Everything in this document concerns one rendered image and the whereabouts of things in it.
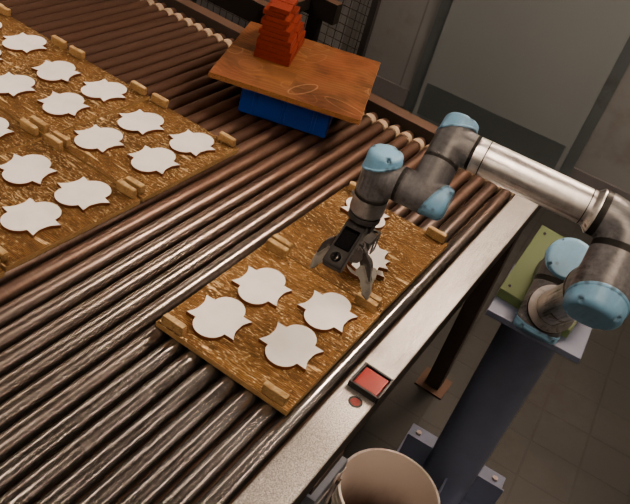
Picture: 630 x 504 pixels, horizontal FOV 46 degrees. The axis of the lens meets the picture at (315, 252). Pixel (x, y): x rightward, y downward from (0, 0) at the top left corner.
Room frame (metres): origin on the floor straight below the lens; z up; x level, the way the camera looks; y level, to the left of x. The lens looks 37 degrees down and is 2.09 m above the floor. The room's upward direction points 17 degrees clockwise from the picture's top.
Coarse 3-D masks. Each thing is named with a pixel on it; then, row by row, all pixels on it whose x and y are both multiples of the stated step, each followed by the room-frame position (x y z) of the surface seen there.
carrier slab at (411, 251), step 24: (312, 216) 1.69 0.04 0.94; (336, 216) 1.72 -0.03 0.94; (288, 240) 1.55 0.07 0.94; (312, 240) 1.58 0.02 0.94; (384, 240) 1.68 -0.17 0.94; (408, 240) 1.72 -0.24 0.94; (432, 240) 1.75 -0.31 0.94; (408, 264) 1.61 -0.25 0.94; (360, 288) 1.45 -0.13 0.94; (384, 288) 1.48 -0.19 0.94
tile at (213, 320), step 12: (216, 300) 1.24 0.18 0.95; (228, 300) 1.25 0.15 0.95; (192, 312) 1.18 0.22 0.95; (204, 312) 1.19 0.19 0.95; (216, 312) 1.20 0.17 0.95; (228, 312) 1.21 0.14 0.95; (240, 312) 1.22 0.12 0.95; (192, 324) 1.15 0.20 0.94; (204, 324) 1.15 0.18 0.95; (216, 324) 1.16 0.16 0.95; (228, 324) 1.18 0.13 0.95; (240, 324) 1.19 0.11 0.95; (204, 336) 1.12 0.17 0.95; (216, 336) 1.13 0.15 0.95; (228, 336) 1.14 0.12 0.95
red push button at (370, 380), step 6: (366, 372) 1.18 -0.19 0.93; (372, 372) 1.19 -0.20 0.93; (360, 378) 1.16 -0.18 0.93; (366, 378) 1.16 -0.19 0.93; (372, 378) 1.17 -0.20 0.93; (378, 378) 1.17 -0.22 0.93; (384, 378) 1.18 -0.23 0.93; (360, 384) 1.14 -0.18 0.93; (366, 384) 1.15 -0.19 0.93; (372, 384) 1.15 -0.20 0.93; (378, 384) 1.16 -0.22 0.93; (384, 384) 1.16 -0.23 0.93; (372, 390) 1.13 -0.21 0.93; (378, 390) 1.14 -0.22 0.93
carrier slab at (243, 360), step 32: (256, 256) 1.45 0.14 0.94; (224, 288) 1.30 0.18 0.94; (320, 288) 1.40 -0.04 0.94; (160, 320) 1.14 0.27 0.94; (192, 320) 1.17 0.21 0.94; (256, 320) 1.23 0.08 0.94; (288, 320) 1.26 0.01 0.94; (224, 352) 1.10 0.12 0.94; (256, 352) 1.13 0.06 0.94; (256, 384) 1.05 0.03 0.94; (288, 384) 1.07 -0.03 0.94
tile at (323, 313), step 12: (312, 300) 1.34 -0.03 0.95; (324, 300) 1.35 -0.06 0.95; (336, 300) 1.36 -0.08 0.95; (348, 300) 1.38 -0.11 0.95; (312, 312) 1.30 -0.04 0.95; (324, 312) 1.31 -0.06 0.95; (336, 312) 1.32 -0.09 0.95; (348, 312) 1.33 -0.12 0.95; (312, 324) 1.26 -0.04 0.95; (324, 324) 1.27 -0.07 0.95; (336, 324) 1.28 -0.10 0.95
